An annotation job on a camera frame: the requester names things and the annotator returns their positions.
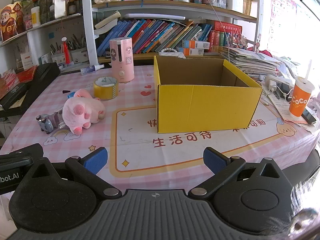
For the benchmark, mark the thick beige book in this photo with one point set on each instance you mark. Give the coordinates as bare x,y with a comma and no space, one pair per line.
106,21

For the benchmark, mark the white flat case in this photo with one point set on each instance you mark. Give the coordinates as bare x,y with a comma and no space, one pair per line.
155,17

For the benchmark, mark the alphabet wall poster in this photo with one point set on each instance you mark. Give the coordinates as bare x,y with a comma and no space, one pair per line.
282,17

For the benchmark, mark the white pen holder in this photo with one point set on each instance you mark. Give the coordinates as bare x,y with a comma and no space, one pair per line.
58,58

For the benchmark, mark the white power strip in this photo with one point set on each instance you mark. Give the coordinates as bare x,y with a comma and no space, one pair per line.
280,80

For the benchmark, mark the pink plush pig toy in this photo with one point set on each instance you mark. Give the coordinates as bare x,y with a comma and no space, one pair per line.
77,115

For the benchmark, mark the grey toy figure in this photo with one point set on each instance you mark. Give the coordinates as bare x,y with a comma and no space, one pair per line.
47,123

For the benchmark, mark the white frame bookshelf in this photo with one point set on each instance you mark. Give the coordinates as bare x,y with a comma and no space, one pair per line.
87,17

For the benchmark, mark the black flat box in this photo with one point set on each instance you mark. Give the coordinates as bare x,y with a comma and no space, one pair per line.
13,93

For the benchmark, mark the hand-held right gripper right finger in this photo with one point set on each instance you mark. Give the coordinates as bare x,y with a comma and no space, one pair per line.
215,161

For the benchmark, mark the black phone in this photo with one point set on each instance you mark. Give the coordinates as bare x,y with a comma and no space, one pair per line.
309,117

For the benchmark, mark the white side shelf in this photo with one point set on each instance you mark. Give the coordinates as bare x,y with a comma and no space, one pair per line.
32,33

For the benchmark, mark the pink cylindrical humidifier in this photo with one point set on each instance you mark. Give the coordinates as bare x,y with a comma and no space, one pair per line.
122,62

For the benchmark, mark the blue and white small box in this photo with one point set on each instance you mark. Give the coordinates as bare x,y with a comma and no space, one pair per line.
45,59

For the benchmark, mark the pink checked tablecloth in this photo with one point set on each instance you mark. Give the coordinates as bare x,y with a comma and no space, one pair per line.
140,150

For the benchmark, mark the black keyboard case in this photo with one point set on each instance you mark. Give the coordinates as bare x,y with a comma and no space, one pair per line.
45,72

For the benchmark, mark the orange and blue carton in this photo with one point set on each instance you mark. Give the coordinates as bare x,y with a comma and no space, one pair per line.
195,44
193,52

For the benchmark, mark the small white spray bottle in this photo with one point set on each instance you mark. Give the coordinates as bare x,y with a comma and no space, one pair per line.
90,69

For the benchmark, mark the white bottle yellow label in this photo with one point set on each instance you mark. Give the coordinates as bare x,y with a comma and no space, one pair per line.
35,17

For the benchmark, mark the printed paper sheet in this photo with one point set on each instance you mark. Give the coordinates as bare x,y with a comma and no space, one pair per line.
280,105

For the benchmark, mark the white box red label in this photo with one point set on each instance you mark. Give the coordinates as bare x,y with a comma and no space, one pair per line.
27,61

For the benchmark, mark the white paper bag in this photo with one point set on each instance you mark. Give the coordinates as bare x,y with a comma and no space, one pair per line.
60,3

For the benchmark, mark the fortune god cardboard figure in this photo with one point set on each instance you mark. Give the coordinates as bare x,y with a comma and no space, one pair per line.
10,22

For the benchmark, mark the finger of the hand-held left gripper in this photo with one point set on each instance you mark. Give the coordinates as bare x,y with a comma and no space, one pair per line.
30,151

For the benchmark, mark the grey pen holder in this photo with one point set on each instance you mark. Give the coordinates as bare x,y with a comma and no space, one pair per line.
80,57

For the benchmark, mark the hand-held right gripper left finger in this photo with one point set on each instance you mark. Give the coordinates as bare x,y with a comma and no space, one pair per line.
96,158

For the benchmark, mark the red tassel ornament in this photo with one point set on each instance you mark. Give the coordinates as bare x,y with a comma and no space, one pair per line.
67,53

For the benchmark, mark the blue folded paper toy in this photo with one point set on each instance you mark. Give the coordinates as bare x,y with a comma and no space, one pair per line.
71,95

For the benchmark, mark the long row of leaning books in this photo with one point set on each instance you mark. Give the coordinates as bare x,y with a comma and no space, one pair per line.
150,35

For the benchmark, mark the orange cup with straw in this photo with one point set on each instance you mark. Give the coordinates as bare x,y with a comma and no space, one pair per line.
298,100

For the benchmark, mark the stack of paper booklets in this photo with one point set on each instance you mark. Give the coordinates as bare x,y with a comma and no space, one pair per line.
250,60

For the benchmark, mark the yellow cardboard box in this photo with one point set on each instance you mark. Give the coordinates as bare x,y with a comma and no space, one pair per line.
200,110

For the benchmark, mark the yellow tape roll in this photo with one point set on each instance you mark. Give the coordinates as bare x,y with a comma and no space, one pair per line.
105,92

